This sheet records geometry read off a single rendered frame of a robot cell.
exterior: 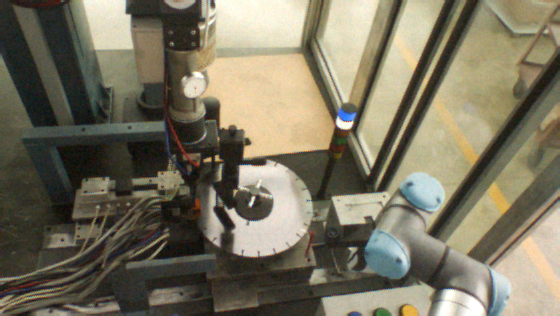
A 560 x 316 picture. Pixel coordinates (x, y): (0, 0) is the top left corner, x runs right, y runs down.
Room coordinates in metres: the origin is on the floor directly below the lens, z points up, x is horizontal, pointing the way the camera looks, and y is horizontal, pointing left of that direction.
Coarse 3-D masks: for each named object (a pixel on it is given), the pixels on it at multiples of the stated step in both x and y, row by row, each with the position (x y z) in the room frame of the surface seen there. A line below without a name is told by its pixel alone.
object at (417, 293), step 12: (408, 288) 0.54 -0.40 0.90; (420, 288) 0.54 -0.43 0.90; (324, 300) 0.47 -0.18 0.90; (336, 300) 0.47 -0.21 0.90; (348, 300) 0.48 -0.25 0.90; (360, 300) 0.48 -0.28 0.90; (372, 300) 0.49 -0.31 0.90; (384, 300) 0.49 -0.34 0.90; (396, 300) 0.50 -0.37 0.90; (408, 300) 0.50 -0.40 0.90; (420, 300) 0.51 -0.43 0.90; (324, 312) 0.44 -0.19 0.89; (336, 312) 0.44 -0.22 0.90; (348, 312) 0.45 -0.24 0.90; (360, 312) 0.45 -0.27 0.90; (372, 312) 0.46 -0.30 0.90; (396, 312) 0.47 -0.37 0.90; (420, 312) 0.48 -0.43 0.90
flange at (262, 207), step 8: (240, 192) 0.71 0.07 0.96; (248, 192) 0.71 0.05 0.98; (264, 192) 0.73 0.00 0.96; (240, 200) 0.69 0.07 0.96; (248, 200) 0.68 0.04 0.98; (264, 200) 0.70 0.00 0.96; (272, 200) 0.70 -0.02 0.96; (240, 208) 0.66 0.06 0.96; (248, 208) 0.66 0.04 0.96; (256, 208) 0.67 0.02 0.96; (264, 208) 0.67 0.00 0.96; (272, 208) 0.68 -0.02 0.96; (248, 216) 0.64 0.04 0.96; (256, 216) 0.64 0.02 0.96; (264, 216) 0.65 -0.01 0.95
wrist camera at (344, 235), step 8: (344, 224) 0.53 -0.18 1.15; (352, 224) 0.53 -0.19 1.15; (360, 224) 0.53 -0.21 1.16; (368, 224) 0.53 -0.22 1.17; (328, 232) 0.51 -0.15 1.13; (336, 232) 0.51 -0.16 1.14; (344, 232) 0.51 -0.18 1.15; (352, 232) 0.51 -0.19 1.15; (360, 232) 0.51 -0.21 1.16; (368, 232) 0.51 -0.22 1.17; (328, 240) 0.50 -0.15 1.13; (336, 240) 0.49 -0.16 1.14; (344, 240) 0.49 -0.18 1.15; (352, 240) 0.49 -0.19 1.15; (360, 240) 0.49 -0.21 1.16; (368, 240) 0.49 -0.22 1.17
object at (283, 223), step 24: (216, 168) 0.79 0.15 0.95; (240, 168) 0.81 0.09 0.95; (264, 168) 0.82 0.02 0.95; (288, 168) 0.83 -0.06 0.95; (288, 192) 0.75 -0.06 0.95; (216, 216) 0.63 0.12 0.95; (240, 216) 0.64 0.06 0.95; (288, 216) 0.67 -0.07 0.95; (216, 240) 0.56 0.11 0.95; (240, 240) 0.57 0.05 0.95; (264, 240) 0.58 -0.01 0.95; (288, 240) 0.59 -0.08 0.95
